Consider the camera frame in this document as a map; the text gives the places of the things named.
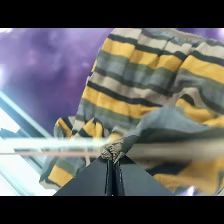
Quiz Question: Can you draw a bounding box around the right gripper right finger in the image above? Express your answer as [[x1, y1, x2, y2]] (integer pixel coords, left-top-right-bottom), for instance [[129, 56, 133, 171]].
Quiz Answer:
[[113, 155, 174, 197]]

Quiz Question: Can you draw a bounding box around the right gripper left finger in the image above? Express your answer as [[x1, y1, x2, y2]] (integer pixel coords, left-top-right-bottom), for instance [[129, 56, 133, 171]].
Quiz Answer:
[[53, 156, 113, 197]]

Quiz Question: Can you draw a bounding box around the yellow grey striped shirt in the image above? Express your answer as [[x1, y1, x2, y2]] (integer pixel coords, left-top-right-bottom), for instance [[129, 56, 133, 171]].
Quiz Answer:
[[39, 28, 224, 197]]

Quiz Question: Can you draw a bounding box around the silver frame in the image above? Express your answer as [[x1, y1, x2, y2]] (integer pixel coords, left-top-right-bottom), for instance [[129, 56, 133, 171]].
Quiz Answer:
[[0, 106, 58, 197]]

